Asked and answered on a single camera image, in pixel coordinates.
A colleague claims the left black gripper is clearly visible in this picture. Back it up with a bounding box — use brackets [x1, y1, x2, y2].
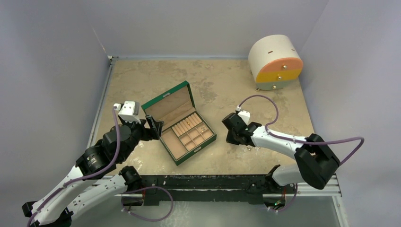
[120, 114, 163, 161]

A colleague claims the green jewelry box with lid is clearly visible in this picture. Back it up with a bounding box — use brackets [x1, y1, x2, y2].
[141, 81, 217, 166]

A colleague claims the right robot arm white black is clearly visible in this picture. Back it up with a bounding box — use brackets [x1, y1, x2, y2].
[222, 113, 340, 192]

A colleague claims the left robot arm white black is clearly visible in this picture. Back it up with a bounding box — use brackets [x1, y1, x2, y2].
[22, 114, 164, 227]

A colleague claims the round drawer cabinet cream orange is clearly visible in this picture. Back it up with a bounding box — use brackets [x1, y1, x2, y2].
[248, 35, 304, 90]

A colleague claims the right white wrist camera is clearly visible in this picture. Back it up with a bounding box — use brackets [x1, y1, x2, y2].
[235, 105, 250, 125]

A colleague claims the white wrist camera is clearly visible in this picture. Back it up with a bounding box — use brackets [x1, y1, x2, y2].
[235, 105, 250, 125]
[113, 101, 140, 123]

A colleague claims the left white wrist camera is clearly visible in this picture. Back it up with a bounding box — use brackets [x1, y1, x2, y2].
[113, 101, 140, 123]

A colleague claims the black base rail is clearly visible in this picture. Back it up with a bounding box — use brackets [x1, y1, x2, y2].
[127, 174, 295, 207]

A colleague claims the aluminium frame rail left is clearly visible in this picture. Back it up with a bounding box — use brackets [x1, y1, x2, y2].
[87, 56, 119, 148]

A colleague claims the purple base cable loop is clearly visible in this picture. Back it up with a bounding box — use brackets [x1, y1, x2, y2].
[121, 186, 173, 222]

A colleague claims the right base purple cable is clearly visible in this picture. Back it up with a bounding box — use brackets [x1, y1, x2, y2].
[266, 184, 297, 214]

